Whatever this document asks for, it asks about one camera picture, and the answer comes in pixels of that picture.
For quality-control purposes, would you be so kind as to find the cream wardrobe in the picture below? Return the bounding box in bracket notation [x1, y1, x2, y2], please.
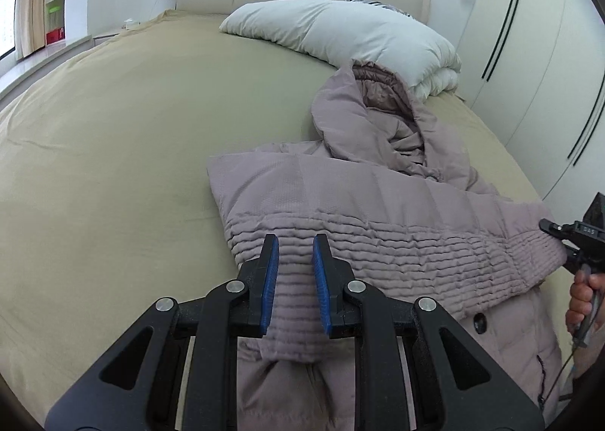
[456, 0, 605, 224]

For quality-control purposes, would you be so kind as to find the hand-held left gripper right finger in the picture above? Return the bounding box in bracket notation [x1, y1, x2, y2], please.
[313, 233, 546, 431]

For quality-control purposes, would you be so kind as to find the mauve puffer coat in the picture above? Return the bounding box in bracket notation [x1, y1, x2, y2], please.
[206, 60, 575, 431]

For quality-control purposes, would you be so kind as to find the thin black cable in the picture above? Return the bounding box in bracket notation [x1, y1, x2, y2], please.
[539, 346, 578, 413]

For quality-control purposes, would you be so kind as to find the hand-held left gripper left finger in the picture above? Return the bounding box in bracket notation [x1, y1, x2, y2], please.
[45, 233, 281, 431]

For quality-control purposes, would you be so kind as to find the window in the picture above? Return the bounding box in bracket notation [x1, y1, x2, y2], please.
[0, 0, 20, 64]

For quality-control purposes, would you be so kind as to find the striped pillow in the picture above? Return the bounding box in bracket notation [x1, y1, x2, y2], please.
[343, 0, 410, 16]

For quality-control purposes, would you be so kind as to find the white folded duvet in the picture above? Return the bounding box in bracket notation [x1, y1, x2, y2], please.
[219, 0, 462, 103]

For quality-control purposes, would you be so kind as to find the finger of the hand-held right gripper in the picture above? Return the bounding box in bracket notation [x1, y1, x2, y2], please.
[539, 218, 575, 243]

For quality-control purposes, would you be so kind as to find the bed with beige sheet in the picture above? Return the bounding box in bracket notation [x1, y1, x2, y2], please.
[0, 10, 549, 417]

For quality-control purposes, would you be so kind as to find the white window ledge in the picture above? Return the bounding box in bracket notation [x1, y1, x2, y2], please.
[0, 33, 93, 98]

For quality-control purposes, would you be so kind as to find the person's right hand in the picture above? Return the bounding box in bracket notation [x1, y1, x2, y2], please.
[566, 270, 605, 332]

